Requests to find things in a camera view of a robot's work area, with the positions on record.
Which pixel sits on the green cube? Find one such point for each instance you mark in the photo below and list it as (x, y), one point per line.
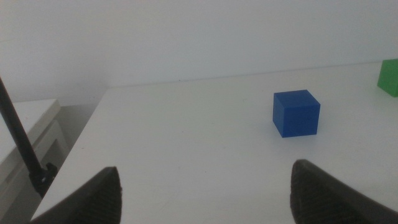
(389, 76)

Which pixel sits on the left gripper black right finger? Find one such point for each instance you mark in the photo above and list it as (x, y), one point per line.
(317, 199)

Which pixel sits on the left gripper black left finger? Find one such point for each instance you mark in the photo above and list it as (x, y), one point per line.
(96, 199)

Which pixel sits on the white side cabinet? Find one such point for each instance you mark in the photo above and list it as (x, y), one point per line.
(31, 113)

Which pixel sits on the blue cube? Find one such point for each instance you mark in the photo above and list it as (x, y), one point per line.
(298, 116)

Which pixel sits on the black pole with clamp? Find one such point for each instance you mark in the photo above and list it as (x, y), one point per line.
(18, 137)

